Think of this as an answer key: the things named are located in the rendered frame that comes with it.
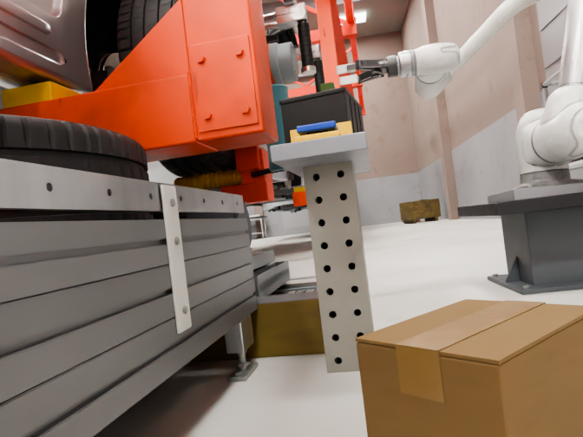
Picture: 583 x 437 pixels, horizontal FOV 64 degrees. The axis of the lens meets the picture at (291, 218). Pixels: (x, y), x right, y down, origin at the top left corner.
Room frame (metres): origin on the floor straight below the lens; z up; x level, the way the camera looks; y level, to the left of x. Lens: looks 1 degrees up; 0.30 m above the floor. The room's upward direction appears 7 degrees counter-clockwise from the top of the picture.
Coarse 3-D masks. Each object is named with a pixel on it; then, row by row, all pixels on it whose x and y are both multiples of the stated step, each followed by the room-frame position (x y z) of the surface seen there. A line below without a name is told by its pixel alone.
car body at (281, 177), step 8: (152, 168) 4.20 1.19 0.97; (160, 168) 4.18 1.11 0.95; (152, 176) 4.22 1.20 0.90; (160, 176) 4.20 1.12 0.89; (168, 176) 4.19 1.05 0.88; (176, 176) 4.18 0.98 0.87; (272, 176) 4.30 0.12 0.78; (280, 176) 4.37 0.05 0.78; (288, 176) 4.72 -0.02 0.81; (296, 176) 5.25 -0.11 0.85; (272, 184) 4.79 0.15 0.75; (280, 184) 4.82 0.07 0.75; (288, 184) 4.81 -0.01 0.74; (296, 184) 5.24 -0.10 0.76; (304, 184) 5.29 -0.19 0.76; (280, 192) 6.59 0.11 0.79; (288, 192) 6.78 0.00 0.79; (280, 200) 8.93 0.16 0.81; (288, 200) 8.90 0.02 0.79
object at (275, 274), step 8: (272, 264) 1.84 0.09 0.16; (280, 264) 1.74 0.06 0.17; (288, 264) 1.88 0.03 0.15; (256, 272) 1.59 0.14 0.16; (264, 272) 1.49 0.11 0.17; (272, 272) 1.60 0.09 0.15; (280, 272) 1.72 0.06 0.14; (288, 272) 1.87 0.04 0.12; (256, 280) 1.40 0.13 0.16; (264, 280) 1.47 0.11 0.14; (272, 280) 1.59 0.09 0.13; (280, 280) 1.71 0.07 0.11; (288, 280) 1.85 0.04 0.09; (256, 288) 1.40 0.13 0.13; (264, 288) 1.46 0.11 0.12; (272, 288) 1.58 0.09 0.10; (256, 296) 1.40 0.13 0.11
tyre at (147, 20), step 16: (128, 0) 1.36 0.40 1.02; (144, 0) 1.34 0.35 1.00; (160, 0) 1.33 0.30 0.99; (176, 0) 1.31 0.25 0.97; (128, 16) 1.32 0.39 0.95; (144, 16) 1.32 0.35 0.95; (160, 16) 1.31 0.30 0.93; (128, 32) 1.31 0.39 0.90; (144, 32) 1.31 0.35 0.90; (128, 48) 1.31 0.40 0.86; (160, 160) 1.48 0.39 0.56; (176, 160) 1.49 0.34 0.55; (192, 160) 1.49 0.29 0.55; (208, 160) 1.49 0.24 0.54; (224, 160) 1.50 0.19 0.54
